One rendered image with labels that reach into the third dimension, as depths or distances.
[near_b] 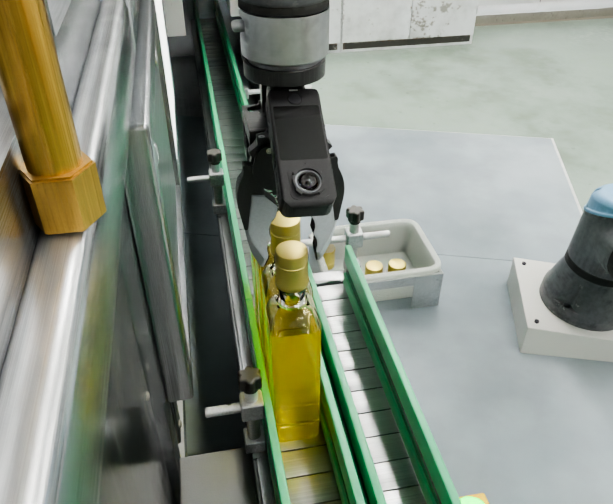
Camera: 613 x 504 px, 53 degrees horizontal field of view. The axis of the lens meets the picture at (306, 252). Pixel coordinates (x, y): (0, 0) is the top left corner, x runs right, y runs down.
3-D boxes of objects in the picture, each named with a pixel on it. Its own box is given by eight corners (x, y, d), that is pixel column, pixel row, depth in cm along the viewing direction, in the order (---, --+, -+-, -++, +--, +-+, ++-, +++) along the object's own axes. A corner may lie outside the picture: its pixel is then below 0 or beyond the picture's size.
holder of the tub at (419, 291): (282, 268, 127) (281, 237, 122) (409, 253, 131) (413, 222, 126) (297, 324, 113) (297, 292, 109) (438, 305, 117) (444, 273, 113)
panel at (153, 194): (162, 96, 140) (138, -69, 120) (175, 95, 141) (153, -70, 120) (167, 404, 70) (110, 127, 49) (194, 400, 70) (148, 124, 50)
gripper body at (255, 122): (314, 152, 65) (315, 36, 57) (333, 194, 58) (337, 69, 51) (241, 159, 63) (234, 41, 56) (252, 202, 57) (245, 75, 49)
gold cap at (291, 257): (273, 274, 66) (271, 241, 64) (305, 270, 67) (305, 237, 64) (278, 295, 64) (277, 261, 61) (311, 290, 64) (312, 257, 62)
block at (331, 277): (298, 302, 108) (298, 271, 104) (350, 295, 110) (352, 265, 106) (302, 316, 105) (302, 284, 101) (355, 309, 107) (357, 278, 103)
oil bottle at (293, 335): (269, 409, 81) (263, 286, 69) (311, 403, 82) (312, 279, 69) (276, 445, 77) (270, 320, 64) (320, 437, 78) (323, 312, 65)
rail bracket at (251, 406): (210, 440, 78) (199, 367, 70) (263, 431, 79) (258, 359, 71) (212, 467, 75) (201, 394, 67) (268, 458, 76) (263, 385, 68)
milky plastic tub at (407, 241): (307, 262, 127) (307, 228, 122) (410, 250, 131) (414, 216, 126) (325, 319, 114) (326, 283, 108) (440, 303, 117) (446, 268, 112)
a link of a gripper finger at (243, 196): (274, 224, 62) (292, 147, 57) (277, 234, 61) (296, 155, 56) (228, 220, 61) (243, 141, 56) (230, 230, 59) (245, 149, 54)
